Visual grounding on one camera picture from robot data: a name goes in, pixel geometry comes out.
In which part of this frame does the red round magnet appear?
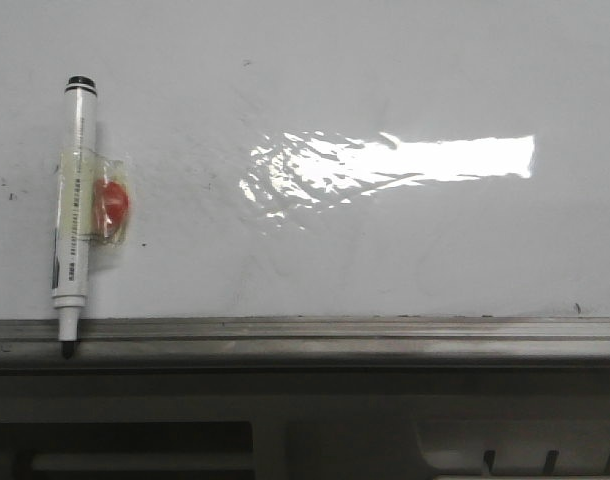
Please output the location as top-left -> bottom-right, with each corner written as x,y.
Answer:
93,179 -> 129,239

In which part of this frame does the white whiteboard marker pen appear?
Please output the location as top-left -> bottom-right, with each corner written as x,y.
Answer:
51,75 -> 98,360

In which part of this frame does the white whiteboard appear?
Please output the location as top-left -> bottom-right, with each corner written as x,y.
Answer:
0,1 -> 610,319

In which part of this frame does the grey aluminium whiteboard tray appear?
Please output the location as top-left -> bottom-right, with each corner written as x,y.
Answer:
0,316 -> 610,371

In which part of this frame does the grey appliance below board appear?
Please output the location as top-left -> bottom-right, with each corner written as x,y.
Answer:
0,369 -> 610,479

